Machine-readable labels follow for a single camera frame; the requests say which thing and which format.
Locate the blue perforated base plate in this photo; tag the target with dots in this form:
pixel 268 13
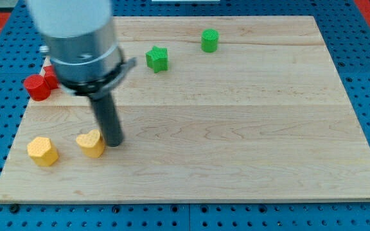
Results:
pixel 345 27

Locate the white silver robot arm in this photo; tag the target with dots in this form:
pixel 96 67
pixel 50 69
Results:
pixel 82 44

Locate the green star block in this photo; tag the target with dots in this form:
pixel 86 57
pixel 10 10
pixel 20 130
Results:
pixel 157 59

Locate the light wooden board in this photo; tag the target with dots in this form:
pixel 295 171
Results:
pixel 263 119

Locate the red block behind arm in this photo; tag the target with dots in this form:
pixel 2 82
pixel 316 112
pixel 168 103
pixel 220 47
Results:
pixel 50 77

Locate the green cylinder block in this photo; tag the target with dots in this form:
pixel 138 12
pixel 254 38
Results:
pixel 209 40

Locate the yellow heart block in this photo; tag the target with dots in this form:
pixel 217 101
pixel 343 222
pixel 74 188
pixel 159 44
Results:
pixel 91 143

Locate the yellow hexagon block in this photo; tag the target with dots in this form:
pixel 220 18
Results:
pixel 42 151

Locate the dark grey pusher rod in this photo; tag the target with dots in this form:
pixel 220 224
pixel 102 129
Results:
pixel 107 118

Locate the red cylinder block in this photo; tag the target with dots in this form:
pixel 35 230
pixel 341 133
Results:
pixel 37 87

